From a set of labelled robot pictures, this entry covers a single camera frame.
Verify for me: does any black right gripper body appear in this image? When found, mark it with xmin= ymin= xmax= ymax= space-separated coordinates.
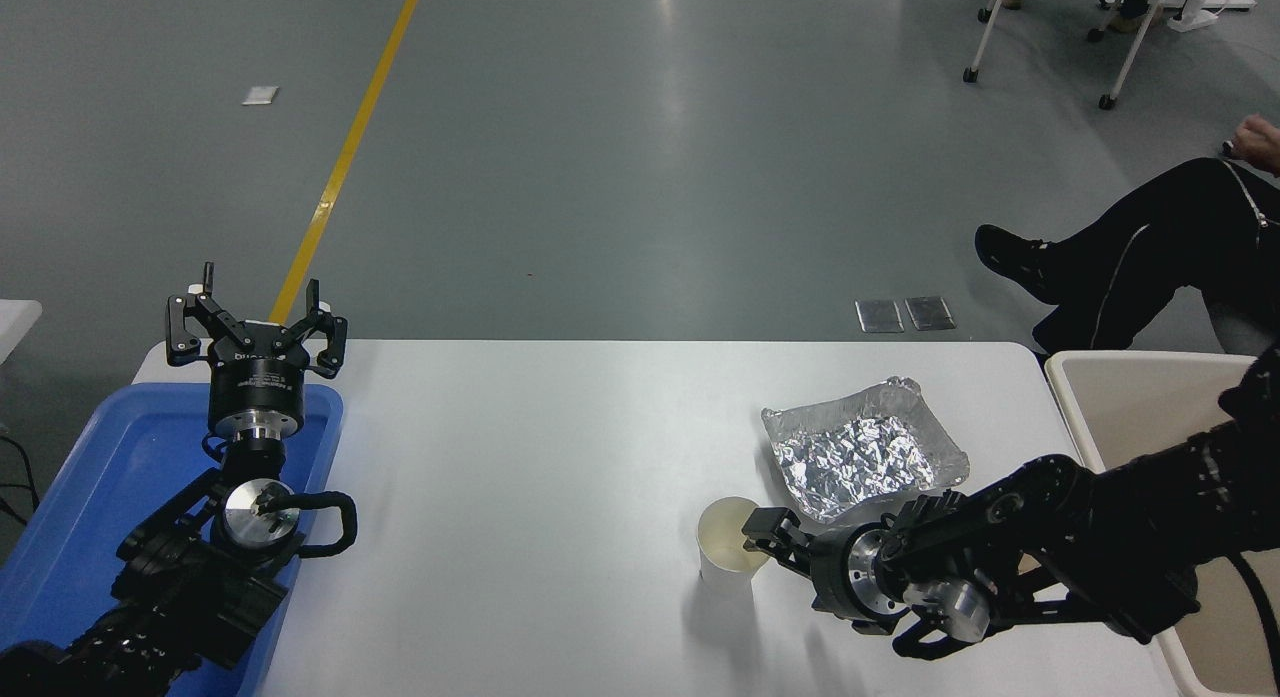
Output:
xmin=808 ymin=527 xmax=859 ymax=619

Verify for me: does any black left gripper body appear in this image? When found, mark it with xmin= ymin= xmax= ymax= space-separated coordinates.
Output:
xmin=209 ymin=323 xmax=306 ymax=438

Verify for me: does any white paper cup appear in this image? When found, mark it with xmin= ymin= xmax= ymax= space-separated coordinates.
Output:
xmin=697 ymin=496 xmax=776 ymax=585

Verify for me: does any person's hand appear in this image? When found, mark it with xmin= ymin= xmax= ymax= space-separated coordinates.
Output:
xmin=1228 ymin=115 xmax=1280 ymax=174

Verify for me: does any crumpled aluminium foil tray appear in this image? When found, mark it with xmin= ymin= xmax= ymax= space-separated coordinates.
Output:
xmin=761 ymin=377 xmax=971 ymax=524

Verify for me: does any blue plastic tray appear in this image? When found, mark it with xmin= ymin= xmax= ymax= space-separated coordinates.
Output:
xmin=0 ymin=382 xmax=344 ymax=697

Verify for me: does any white side table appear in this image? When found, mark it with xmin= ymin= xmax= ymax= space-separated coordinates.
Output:
xmin=0 ymin=300 xmax=44 ymax=364

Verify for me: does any large pale plastic bin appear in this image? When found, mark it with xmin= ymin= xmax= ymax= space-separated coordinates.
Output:
xmin=1045 ymin=350 xmax=1280 ymax=697

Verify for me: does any person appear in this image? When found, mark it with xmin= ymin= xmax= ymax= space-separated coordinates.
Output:
xmin=975 ymin=157 xmax=1280 ymax=356

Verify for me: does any white power strip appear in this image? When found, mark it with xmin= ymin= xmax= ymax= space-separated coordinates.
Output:
xmin=1170 ymin=0 xmax=1257 ymax=32

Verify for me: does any black floor cable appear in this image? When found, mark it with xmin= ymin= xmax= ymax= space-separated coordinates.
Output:
xmin=0 ymin=432 xmax=41 ymax=526

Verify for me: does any white wheeled chair frame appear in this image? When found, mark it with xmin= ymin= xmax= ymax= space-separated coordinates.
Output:
xmin=963 ymin=0 xmax=1176 ymax=110

